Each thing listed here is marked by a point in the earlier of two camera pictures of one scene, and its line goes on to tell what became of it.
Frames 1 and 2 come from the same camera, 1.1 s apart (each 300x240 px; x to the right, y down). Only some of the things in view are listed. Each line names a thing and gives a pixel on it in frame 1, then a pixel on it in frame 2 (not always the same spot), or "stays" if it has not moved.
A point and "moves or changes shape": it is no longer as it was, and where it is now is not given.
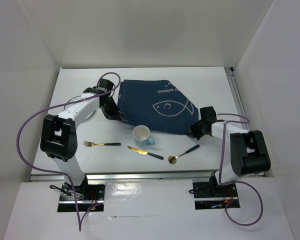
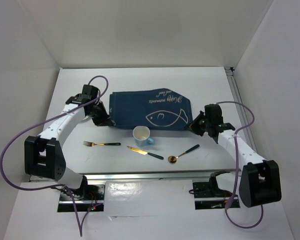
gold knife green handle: x=145 y=153 stays
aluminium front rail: x=204 y=176 stays
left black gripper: x=113 y=114 -> x=103 y=120
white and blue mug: x=141 y=134 stays
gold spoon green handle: x=173 y=159 stays
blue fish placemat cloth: x=159 y=105 moves or changes shape
